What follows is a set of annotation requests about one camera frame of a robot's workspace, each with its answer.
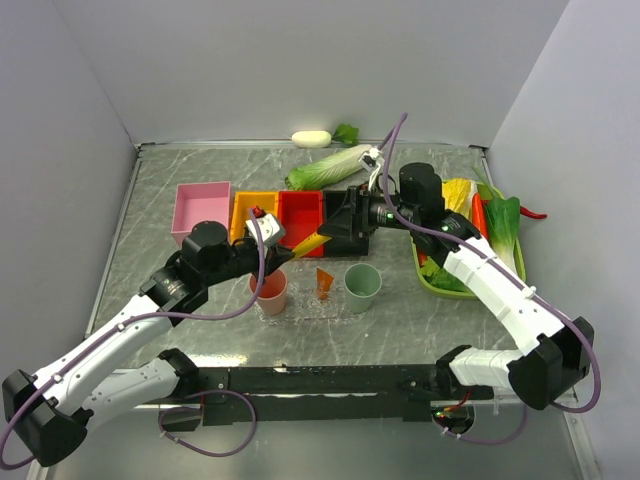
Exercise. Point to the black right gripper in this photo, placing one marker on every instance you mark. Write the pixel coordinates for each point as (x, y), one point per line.
(361, 203)

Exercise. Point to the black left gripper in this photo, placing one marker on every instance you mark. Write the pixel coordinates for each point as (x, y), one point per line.
(275, 255)

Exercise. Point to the yellow toothpaste tube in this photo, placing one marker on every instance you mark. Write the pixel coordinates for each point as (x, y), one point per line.
(309, 244)

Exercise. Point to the pink plastic cup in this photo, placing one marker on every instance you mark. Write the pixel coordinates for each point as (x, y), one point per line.
(273, 293)

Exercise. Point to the orange toothpaste tube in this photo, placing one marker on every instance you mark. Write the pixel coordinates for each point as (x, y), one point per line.
(324, 283)

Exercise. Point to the clear textured acrylic tray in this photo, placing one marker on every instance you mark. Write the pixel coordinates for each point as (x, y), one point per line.
(303, 306)

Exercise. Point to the mint green plastic cup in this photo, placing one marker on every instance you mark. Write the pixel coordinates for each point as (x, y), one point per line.
(362, 283)

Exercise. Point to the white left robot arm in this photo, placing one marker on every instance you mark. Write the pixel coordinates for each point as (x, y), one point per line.
(53, 410)

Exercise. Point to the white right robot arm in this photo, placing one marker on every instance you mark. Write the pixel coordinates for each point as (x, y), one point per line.
(552, 354)

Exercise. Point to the lime green vegetable tray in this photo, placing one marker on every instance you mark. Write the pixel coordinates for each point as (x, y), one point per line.
(420, 258)

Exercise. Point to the black storage bin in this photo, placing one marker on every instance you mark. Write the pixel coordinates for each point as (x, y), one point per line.
(336, 204)

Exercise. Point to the red storage bin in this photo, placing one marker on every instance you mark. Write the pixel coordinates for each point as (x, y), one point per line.
(300, 213)

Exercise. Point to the green napa cabbage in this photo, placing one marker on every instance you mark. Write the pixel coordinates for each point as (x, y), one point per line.
(327, 171)

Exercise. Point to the yellow storage bin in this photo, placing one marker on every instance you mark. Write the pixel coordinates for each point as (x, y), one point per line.
(246, 200)

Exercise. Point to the white radish with leaves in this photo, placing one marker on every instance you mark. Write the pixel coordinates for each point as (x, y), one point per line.
(344, 134)

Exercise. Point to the pink drawer box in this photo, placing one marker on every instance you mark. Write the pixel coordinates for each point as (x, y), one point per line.
(198, 202)

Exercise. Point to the yellow napa cabbage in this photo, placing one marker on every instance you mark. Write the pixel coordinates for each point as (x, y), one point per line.
(458, 195)

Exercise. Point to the orange carrot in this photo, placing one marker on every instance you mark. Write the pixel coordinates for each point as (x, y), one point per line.
(479, 216)

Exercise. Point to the green bok choy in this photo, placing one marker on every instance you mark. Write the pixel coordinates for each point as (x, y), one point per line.
(503, 221)

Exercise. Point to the red chili pepper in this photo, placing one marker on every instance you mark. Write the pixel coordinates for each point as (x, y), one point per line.
(524, 211)

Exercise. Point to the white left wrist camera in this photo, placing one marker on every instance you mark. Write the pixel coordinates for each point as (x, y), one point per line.
(265, 226)

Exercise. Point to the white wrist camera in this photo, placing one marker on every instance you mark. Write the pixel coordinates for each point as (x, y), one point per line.
(265, 226)
(373, 162)

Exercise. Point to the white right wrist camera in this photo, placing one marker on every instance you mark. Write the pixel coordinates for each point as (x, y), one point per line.
(373, 162)

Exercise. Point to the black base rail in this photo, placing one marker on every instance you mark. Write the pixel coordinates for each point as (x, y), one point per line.
(299, 393)

